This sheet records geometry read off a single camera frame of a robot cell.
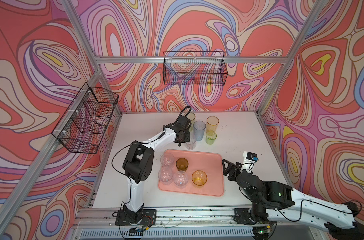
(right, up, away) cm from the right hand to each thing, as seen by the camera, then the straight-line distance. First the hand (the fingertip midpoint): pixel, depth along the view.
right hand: (228, 165), depth 71 cm
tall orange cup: (-3, +21, +25) cm, 33 cm away
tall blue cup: (-11, +19, +29) cm, 36 cm away
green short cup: (-3, +12, +29) cm, 31 cm away
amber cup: (-13, -11, +13) cm, 21 cm away
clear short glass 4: (-23, -11, +13) cm, 29 cm away
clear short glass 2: (-32, -2, +20) cm, 38 cm away
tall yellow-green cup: (-16, +25, +28) cm, 41 cm away
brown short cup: (-23, -4, +17) cm, 29 cm away
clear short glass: (-32, -8, +12) cm, 35 cm away
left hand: (-19, +12, +24) cm, 33 cm away
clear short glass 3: (-17, +7, +26) cm, 31 cm away
